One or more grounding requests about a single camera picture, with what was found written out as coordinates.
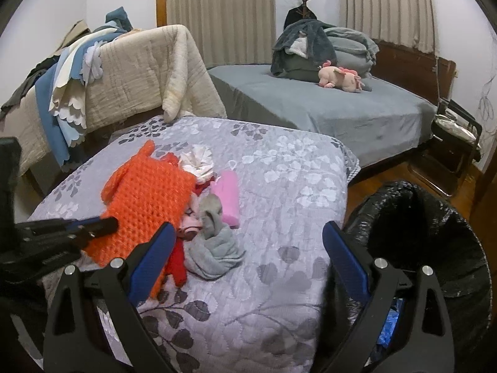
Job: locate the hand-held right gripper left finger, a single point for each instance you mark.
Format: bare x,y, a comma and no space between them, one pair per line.
155,256

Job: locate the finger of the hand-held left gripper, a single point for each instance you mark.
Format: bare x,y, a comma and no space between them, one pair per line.
46,226
105,227

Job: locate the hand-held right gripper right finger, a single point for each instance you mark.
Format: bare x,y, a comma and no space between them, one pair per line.
345,256

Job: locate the orange knitted cloth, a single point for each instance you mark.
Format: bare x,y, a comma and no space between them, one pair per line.
143,198

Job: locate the bin with black bag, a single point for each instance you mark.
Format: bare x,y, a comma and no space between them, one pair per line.
427,221

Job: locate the small pink toy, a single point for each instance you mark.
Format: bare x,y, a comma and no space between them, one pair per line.
190,225

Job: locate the grey sock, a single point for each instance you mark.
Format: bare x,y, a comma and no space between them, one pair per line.
217,248

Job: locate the blue plastic wrapper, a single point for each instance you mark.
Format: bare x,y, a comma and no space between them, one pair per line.
390,326

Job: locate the pink folded cloth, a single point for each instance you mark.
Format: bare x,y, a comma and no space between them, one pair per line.
227,198

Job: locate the grey floral quilt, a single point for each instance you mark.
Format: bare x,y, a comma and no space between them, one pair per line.
271,186

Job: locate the dark grey clothing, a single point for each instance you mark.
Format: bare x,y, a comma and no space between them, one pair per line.
27,81

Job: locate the blue and white scalloped cloth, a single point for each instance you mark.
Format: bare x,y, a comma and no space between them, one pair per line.
66,93

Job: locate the grey bed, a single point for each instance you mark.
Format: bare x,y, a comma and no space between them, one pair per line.
349,116

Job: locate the black metal chair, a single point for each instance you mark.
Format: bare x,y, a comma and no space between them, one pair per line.
462,163

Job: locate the silver seat cushion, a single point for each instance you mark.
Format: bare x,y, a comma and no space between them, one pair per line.
454,128

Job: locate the beige quilted blanket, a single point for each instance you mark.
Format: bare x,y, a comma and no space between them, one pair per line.
155,66

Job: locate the pink plush toy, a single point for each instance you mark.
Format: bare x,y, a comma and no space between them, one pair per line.
341,77

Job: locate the dark wooden headboard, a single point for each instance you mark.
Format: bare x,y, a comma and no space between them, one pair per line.
411,66

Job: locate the teal folded cloth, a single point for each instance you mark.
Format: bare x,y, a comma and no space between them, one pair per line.
118,17

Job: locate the stack of grey pillows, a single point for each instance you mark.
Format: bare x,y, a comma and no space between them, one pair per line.
353,48

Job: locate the dark grey fleece blanket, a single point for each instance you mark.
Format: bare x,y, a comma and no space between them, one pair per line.
318,42

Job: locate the wide beige curtain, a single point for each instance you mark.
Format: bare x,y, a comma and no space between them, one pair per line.
221,11

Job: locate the narrow beige curtain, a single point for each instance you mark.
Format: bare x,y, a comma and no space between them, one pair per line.
388,7

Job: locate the wooden coat rack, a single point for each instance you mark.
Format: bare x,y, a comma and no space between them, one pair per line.
299,7

